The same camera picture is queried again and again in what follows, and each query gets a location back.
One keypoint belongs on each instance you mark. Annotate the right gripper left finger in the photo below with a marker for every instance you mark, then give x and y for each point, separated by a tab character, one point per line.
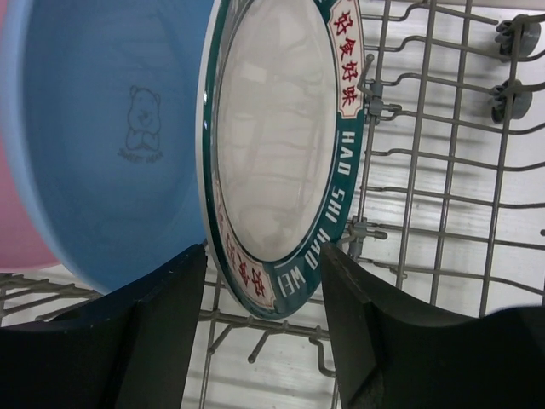
128	349

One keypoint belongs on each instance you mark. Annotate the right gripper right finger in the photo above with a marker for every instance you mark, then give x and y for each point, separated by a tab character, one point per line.
392	350

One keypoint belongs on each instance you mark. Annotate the white plate teal lettered rim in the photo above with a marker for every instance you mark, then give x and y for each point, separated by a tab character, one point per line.
279	134

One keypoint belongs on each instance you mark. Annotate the pink plate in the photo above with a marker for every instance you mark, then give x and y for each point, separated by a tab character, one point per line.
22	248

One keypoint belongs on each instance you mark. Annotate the blue plate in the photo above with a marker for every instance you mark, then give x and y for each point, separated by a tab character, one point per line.
98	114

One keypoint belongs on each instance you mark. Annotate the grey wire dish rack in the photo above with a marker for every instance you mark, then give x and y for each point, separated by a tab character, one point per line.
449	201

